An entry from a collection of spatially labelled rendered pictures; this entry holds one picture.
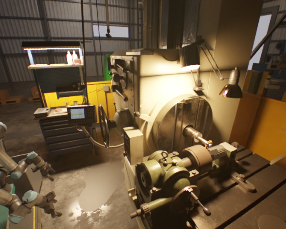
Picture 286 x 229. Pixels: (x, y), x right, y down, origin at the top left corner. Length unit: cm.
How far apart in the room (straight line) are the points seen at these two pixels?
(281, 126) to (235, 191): 197
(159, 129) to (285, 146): 242
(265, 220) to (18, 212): 151
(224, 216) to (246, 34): 142
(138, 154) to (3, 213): 120
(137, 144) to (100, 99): 293
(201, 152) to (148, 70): 64
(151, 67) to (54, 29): 1350
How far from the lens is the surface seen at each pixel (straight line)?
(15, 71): 1494
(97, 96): 382
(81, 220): 228
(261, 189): 139
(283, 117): 303
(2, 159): 162
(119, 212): 223
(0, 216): 173
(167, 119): 104
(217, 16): 138
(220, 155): 119
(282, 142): 314
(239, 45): 159
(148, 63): 98
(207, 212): 76
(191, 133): 114
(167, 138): 113
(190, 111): 114
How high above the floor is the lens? 187
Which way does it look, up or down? 23 degrees down
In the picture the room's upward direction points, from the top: straight up
